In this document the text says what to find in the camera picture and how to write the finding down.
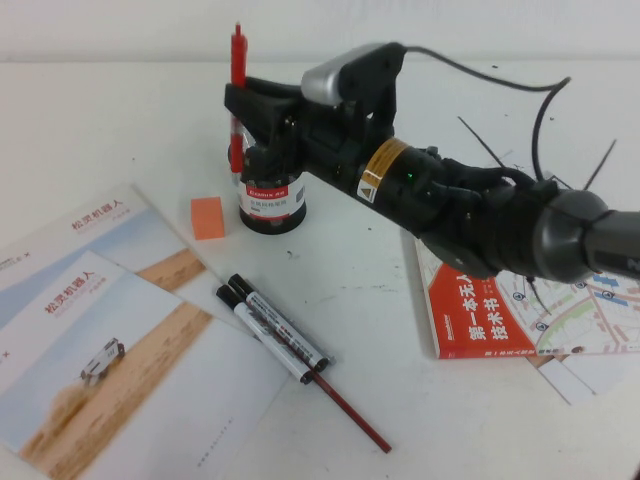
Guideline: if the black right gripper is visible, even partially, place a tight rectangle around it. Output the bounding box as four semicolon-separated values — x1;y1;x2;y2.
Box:
223;75;397;197

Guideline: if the red retractable pen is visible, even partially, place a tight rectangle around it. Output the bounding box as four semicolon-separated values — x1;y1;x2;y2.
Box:
229;20;250;174

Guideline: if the black mesh pen holder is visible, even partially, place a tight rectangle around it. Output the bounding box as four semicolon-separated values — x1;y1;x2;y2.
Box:
228;142;307;235

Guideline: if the orange rectangular block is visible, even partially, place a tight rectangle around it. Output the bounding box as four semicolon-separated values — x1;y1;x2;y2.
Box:
190;196;226;242

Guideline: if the robot brochure with blue sky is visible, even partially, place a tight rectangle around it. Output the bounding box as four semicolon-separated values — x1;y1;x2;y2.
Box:
0;183;281;341

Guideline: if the black white whiteboard marker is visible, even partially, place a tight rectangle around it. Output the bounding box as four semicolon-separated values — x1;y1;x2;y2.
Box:
227;273;332;372
215;284;316;386

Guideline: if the robot brochure with rover photo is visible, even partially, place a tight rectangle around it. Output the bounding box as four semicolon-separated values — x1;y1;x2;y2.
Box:
0;250;291;480

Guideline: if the orange book with map cover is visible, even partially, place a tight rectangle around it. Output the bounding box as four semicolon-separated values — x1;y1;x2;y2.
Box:
414;234;640;360

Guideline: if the red pencil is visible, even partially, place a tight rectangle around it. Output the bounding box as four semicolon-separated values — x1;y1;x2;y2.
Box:
311;371;393;455

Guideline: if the robot brochure with grey photo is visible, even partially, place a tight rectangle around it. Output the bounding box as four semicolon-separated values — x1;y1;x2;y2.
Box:
528;351;640;406

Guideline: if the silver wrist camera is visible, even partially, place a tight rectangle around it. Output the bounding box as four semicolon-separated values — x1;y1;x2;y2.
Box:
300;41;407;137

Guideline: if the black camera cable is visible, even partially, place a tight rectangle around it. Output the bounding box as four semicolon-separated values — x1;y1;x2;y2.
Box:
403;45;572;182

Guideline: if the black cable tie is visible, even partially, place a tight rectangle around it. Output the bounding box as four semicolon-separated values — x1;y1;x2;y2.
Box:
456;116;507;170
523;273;553;317
582;138;618;190

